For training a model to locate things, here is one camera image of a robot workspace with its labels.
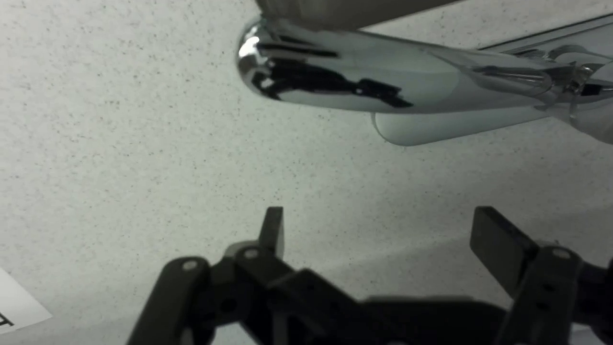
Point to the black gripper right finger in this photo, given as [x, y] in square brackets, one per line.
[551, 288]

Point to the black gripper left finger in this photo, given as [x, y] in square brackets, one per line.
[249, 286]

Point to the chrome sink faucet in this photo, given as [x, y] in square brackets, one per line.
[324, 55]

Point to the white paper sheet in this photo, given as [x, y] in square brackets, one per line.
[17, 308]

